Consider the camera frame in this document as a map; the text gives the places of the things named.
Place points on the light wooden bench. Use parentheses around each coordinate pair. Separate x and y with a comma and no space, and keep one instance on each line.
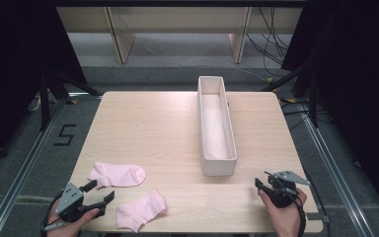
(177,19)

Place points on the metal floor rail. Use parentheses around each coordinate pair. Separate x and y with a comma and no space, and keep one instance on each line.
(335,171)
(16,184)

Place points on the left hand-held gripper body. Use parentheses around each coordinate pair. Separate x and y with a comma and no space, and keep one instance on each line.
(69,197)

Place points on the black metal stand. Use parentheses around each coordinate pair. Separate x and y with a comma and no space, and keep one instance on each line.
(44,98)
(313,98)

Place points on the person's right hand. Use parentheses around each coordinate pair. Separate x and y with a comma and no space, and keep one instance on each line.
(284,220)

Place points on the black curtain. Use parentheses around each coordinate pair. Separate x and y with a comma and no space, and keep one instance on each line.
(16,65)
(358,82)

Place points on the grey tape strip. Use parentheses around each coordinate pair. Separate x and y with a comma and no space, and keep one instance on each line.
(317,217)

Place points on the person's left hand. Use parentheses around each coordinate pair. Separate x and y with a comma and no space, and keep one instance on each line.
(70,230)

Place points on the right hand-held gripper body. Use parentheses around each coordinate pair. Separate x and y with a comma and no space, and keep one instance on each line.
(284,196)

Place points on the pink sock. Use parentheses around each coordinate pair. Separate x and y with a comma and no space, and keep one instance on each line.
(138,210)
(118,174)

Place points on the long white box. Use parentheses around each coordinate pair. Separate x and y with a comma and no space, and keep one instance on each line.
(218,166)

